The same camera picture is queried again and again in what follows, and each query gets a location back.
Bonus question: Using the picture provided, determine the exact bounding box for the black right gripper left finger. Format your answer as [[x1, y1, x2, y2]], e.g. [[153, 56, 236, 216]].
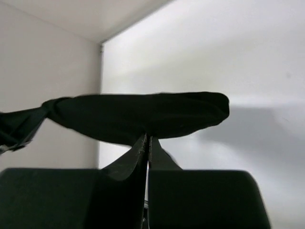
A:
[[82, 134, 147, 229]]

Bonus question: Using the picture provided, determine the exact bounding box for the black skirt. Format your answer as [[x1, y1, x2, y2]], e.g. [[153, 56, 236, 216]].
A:
[[0, 92, 230, 153]]

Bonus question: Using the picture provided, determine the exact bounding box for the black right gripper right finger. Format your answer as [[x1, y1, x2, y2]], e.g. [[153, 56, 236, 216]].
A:
[[148, 137, 183, 229]]

